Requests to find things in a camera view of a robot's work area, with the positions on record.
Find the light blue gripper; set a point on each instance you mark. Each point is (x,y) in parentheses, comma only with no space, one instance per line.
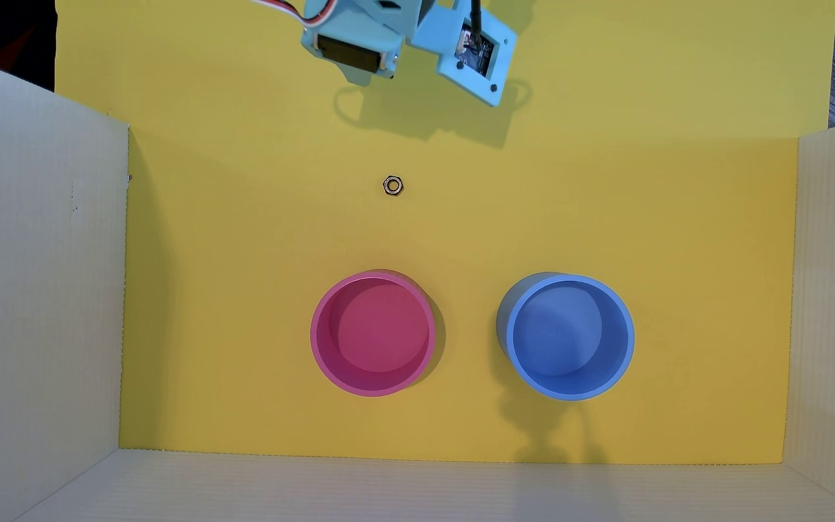
(349,54)

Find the white corrugated cardboard box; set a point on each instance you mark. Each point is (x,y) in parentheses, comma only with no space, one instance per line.
(26,290)

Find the metal hex nut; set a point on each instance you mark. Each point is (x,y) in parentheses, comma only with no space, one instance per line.
(385,185)

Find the yellow paper mat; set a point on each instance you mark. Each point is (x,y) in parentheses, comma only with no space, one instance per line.
(243,217)

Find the pink round cup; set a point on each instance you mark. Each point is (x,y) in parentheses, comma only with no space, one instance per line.
(374,341)

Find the blue round cup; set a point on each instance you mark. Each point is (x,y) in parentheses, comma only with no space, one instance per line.
(566,341)

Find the light blue wrist camera module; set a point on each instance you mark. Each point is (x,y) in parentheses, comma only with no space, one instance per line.
(461,69)

